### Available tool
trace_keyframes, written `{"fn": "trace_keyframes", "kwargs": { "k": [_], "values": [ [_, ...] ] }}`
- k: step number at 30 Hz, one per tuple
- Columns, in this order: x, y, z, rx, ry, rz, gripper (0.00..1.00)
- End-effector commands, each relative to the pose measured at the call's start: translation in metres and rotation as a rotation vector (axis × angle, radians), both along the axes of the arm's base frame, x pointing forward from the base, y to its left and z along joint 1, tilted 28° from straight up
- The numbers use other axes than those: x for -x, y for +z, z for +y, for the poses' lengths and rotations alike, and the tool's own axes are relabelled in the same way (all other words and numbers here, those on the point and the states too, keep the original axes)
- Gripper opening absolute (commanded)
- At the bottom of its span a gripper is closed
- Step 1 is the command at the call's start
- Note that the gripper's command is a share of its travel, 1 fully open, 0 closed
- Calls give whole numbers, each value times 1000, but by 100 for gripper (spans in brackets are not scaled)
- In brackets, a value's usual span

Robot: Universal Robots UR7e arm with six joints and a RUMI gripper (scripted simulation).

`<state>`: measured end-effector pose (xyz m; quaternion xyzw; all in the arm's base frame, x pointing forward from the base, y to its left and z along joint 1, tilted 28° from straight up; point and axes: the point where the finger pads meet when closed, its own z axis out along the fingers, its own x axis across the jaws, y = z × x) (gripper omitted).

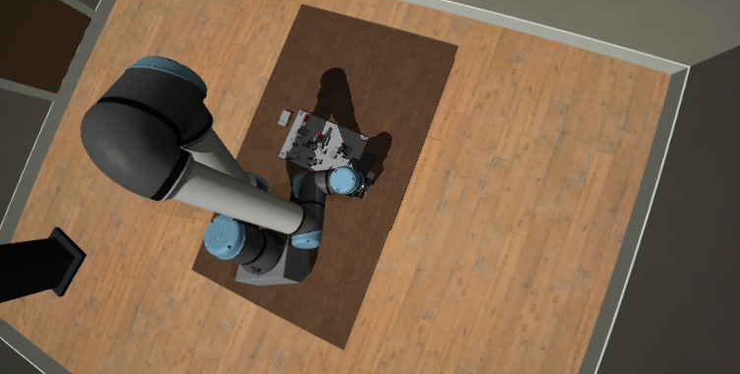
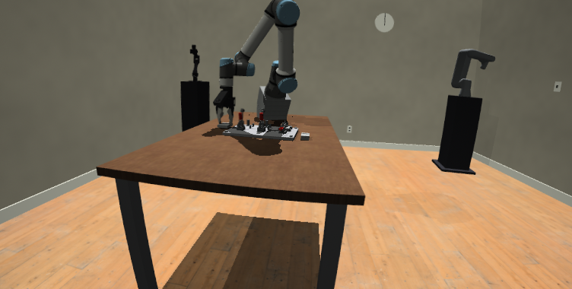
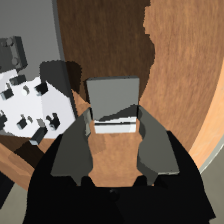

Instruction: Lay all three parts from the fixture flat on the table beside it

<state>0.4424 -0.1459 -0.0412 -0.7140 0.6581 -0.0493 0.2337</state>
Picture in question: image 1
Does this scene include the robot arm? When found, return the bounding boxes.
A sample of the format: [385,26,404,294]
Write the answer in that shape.
[81,56,377,275]

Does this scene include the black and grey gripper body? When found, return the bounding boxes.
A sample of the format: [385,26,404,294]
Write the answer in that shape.
[345,177,370,199]

